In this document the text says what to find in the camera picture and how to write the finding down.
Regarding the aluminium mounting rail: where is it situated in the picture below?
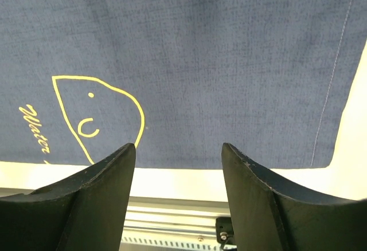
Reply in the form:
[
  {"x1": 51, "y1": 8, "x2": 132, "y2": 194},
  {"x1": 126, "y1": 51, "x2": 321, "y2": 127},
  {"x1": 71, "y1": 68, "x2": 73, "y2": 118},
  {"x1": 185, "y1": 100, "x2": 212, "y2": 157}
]
[{"x1": 0, "y1": 187, "x2": 233, "y2": 239}]

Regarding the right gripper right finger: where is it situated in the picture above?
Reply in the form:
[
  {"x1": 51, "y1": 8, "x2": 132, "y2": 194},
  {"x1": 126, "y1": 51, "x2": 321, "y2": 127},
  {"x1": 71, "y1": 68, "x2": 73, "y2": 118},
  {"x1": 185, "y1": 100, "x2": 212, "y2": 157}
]
[{"x1": 221, "y1": 143, "x2": 366, "y2": 250}]

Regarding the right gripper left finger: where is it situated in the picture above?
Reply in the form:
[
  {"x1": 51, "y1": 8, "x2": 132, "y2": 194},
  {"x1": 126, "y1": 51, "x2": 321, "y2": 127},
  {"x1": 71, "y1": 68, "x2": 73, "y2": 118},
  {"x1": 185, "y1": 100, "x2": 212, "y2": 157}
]
[{"x1": 1, "y1": 143, "x2": 136, "y2": 250}]

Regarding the blue cloth placemat fish print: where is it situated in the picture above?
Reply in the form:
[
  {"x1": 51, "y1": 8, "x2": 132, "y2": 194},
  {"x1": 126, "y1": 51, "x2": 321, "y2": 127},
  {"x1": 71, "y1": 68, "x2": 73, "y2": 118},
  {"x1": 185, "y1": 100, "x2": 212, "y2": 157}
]
[{"x1": 1, "y1": 0, "x2": 366, "y2": 169}]

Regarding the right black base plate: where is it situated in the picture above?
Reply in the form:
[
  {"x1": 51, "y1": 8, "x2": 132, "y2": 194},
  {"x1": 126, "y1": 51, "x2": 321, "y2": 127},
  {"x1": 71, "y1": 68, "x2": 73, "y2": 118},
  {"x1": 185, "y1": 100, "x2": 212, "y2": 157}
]
[{"x1": 215, "y1": 217, "x2": 236, "y2": 247}]

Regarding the perforated grey cable duct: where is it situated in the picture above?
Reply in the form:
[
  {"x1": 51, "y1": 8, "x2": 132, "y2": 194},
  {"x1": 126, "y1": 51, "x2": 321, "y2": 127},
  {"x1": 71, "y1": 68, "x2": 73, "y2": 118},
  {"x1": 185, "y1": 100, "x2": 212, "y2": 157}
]
[{"x1": 121, "y1": 236, "x2": 237, "y2": 250}]

